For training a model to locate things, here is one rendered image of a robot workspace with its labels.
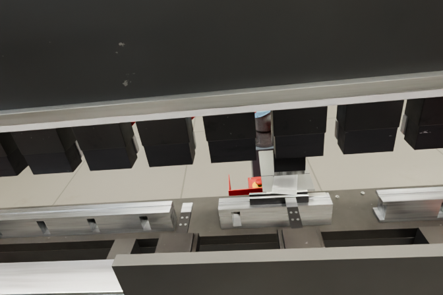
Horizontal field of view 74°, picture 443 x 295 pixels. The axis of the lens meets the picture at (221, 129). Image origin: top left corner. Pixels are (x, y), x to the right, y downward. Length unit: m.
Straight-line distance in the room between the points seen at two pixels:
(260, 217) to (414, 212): 0.52
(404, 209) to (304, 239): 0.43
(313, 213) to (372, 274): 0.62
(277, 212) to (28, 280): 0.78
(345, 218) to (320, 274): 0.71
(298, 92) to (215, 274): 0.36
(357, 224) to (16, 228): 1.26
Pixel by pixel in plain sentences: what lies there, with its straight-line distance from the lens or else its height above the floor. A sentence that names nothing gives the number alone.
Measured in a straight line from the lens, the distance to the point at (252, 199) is 1.04.
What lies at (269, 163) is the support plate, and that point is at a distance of 1.20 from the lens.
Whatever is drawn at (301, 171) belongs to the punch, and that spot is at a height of 1.09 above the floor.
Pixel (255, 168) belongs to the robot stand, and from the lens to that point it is 1.77.
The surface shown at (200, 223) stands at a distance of 1.16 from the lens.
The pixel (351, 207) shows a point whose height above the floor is 0.87.
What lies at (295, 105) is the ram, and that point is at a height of 1.35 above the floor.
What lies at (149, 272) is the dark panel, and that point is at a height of 1.32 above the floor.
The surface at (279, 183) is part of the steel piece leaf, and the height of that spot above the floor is 1.00.
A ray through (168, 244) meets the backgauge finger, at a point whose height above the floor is 1.03.
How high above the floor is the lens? 1.70
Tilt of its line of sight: 28 degrees down
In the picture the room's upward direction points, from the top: 8 degrees counter-clockwise
